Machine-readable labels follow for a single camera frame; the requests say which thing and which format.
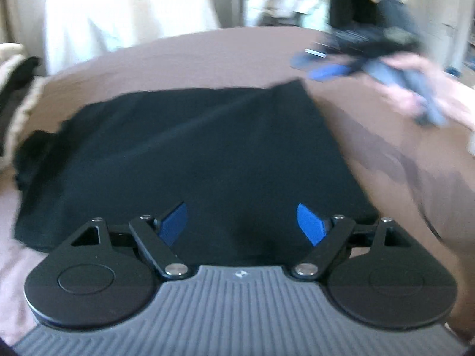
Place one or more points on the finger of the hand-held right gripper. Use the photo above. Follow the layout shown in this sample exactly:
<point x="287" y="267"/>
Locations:
<point x="330" y="72"/>
<point x="306" y="60"/>

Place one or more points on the pinkish brown bed sheet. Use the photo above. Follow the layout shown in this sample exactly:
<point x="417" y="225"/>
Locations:
<point x="222" y="59"/>

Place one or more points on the person's right hand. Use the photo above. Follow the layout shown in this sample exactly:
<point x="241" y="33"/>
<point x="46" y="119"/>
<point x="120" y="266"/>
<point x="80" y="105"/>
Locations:
<point x="449" y="85"/>

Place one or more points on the dark cloth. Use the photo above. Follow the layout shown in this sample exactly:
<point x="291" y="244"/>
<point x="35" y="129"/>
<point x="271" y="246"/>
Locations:
<point x="15" y="92"/>

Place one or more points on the beige fleece blanket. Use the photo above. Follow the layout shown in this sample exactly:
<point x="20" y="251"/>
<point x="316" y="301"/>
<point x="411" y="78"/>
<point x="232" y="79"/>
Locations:
<point x="31" y="92"/>

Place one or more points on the white curtain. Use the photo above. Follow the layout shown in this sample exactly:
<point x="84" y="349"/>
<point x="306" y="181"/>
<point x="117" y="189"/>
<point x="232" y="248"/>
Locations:
<point x="122" y="11"/>

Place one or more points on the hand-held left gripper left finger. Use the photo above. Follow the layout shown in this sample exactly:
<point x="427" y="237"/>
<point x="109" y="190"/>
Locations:
<point x="172" y="223"/>

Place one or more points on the black garment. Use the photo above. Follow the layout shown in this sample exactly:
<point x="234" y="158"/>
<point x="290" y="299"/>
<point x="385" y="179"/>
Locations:
<point x="185" y="148"/>

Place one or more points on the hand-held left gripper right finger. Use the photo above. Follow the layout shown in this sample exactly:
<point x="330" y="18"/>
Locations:
<point x="311" y="223"/>

